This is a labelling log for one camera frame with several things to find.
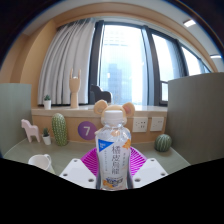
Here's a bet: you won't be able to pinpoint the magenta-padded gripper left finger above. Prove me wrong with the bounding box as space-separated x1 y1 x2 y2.
59 148 100 190

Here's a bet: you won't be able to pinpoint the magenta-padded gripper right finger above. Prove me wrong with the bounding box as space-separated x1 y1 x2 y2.
128 146 169 190

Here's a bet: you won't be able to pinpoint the clear plastic drink bottle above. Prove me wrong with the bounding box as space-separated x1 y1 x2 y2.
94 109 133 192

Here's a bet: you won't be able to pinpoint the round green cactus decoration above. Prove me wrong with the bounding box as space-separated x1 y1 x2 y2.
153 133 173 153

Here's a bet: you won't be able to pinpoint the white plastic cup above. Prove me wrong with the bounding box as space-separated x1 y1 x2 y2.
27 153 56 174

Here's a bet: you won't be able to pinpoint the round purple number sign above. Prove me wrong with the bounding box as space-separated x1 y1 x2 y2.
77 120 98 141

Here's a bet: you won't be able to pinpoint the small potted plant white pot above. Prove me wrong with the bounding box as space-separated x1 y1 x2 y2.
41 127 53 146
43 94 53 110

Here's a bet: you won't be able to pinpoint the tall green cactus decoration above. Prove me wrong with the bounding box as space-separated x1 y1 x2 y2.
51 112 69 147

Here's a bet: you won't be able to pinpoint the pink wooden horse figure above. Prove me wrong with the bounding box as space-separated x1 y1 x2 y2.
20 118 42 144

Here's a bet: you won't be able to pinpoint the grey-green desk partition panel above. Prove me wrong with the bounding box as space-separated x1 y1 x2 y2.
165 72 224 165
0 83 33 157

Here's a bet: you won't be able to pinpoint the black horse figure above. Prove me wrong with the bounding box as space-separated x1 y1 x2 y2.
89 84 113 105

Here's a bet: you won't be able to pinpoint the wooden hand model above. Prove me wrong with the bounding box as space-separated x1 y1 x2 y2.
68 68 82 109

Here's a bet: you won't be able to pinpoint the white pleated curtain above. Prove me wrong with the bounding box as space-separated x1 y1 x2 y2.
37 18 98 106

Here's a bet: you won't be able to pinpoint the dark framed window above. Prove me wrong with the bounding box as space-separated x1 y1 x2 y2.
88 20 213 107

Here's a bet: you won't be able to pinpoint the ceiling light panels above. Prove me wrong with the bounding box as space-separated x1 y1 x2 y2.
183 19 223 60

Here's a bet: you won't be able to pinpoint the white wall socket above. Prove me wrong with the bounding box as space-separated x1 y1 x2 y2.
149 116 165 132
132 116 149 133

